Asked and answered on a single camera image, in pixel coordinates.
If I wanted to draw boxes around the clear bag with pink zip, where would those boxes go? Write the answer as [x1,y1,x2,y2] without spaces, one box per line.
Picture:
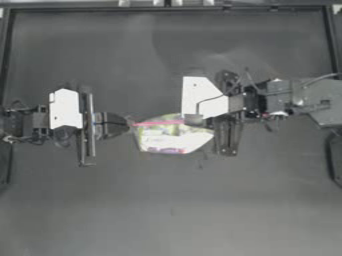
[130,113,216,155]

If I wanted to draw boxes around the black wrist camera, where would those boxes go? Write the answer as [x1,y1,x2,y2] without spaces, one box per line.
[183,113,206,127]
[52,127,79,148]

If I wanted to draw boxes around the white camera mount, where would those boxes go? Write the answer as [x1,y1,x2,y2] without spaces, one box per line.
[180,76,231,120]
[47,88,86,130]

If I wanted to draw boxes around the thin black camera cable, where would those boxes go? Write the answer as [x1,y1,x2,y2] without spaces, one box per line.
[194,93,231,116]

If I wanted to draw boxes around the black metal frame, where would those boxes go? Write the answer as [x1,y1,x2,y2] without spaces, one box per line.
[0,1,342,84]

